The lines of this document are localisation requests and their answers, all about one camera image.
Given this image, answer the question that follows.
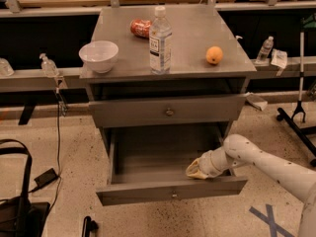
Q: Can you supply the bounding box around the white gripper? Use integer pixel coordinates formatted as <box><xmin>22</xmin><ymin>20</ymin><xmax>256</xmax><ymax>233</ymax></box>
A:
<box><xmin>186</xmin><ymin>148</ymin><xmax>231</xmax><ymax>180</ymax></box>

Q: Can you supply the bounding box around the grey drawer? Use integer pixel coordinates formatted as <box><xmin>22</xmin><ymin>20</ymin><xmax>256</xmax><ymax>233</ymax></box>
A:
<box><xmin>89</xmin><ymin>94</ymin><xmax>245</xmax><ymax>127</ymax></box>
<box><xmin>97</xmin><ymin>123</ymin><xmax>247</xmax><ymax>205</ymax></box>

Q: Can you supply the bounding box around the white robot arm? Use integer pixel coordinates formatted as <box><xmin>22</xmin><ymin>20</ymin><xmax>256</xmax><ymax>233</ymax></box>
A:
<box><xmin>186</xmin><ymin>134</ymin><xmax>316</xmax><ymax>237</ymax></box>

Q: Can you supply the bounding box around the grey top drawer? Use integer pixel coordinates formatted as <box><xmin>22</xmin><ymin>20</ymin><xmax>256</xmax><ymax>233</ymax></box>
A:
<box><xmin>89</xmin><ymin>94</ymin><xmax>245</xmax><ymax>127</ymax></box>

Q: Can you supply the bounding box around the grey drawer cabinet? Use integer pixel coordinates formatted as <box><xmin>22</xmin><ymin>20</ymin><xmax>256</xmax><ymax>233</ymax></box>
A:
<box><xmin>86</xmin><ymin>5</ymin><xmax>254</xmax><ymax>144</ymax></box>

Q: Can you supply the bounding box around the small box on floor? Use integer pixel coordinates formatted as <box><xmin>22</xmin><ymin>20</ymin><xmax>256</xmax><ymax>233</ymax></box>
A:
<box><xmin>246</xmin><ymin>93</ymin><xmax>268</xmax><ymax>111</ymax></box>

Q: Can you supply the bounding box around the orange fruit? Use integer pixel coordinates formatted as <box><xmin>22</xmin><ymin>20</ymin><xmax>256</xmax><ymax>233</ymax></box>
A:
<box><xmin>205</xmin><ymin>46</ymin><xmax>223</xmax><ymax>65</ymax></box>

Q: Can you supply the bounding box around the white paper packet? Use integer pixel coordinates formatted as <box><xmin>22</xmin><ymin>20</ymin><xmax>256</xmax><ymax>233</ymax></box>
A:
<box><xmin>271</xmin><ymin>48</ymin><xmax>287</xmax><ymax>69</ymax></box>

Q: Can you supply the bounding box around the clear water bottle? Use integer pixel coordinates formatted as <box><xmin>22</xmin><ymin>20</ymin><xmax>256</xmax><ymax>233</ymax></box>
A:
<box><xmin>149</xmin><ymin>6</ymin><xmax>172</xmax><ymax>75</ymax></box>

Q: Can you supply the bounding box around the small background water bottle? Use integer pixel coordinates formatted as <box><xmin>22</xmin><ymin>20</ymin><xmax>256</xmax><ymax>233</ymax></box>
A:
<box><xmin>256</xmin><ymin>37</ymin><xmax>274</xmax><ymax>64</ymax></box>

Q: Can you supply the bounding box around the black power adapter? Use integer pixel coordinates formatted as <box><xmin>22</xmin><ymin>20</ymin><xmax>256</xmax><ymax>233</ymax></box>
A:
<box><xmin>35</xmin><ymin>168</ymin><xmax>58</xmax><ymax>189</ymax></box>

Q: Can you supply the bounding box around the white bowl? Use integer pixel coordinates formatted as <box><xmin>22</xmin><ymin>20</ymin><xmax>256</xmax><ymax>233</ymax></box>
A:
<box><xmin>79</xmin><ymin>40</ymin><xmax>119</xmax><ymax>73</ymax></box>

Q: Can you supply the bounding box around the red soda can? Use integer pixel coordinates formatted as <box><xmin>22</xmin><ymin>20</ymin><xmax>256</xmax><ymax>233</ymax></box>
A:
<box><xmin>129</xmin><ymin>19</ymin><xmax>151</xmax><ymax>39</ymax></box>

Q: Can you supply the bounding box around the clear sanitizer pump bottle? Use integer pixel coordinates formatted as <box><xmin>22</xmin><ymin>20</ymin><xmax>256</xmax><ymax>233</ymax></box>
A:
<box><xmin>39</xmin><ymin>53</ymin><xmax>59</xmax><ymax>78</ymax></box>

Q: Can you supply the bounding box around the black stand with pole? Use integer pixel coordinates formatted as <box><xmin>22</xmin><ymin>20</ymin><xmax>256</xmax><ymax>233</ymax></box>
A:
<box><xmin>276</xmin><ymin>14</ymin><xmax>316</xmax><ymax>168</ymax></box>

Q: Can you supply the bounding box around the clear container at left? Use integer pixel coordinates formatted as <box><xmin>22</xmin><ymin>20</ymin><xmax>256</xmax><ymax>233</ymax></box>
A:
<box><xmin>0</xmin><ymin>58</ymin><xmax>14</xmax><ymax>76</ymax></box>

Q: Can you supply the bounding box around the long grey shelf rail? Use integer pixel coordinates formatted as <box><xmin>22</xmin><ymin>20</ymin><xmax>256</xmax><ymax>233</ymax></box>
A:
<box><xmin>0</xmin><ymin>55</ymin><xmax>316</xmax><ymax>94</ymax></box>

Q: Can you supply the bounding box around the black power cable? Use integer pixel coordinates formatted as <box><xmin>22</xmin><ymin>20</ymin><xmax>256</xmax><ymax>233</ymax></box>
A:
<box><xmin>27</xmin><ymin>89</ymin><xmax>65</xmax><ymax>215</ymax></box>

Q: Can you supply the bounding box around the black bag with strap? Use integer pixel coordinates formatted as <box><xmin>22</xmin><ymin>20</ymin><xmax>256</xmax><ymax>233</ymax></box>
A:
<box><xmin>0</xmin><ymin>139</ymin><xmax>49</xmax><ymax>237</ymax></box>

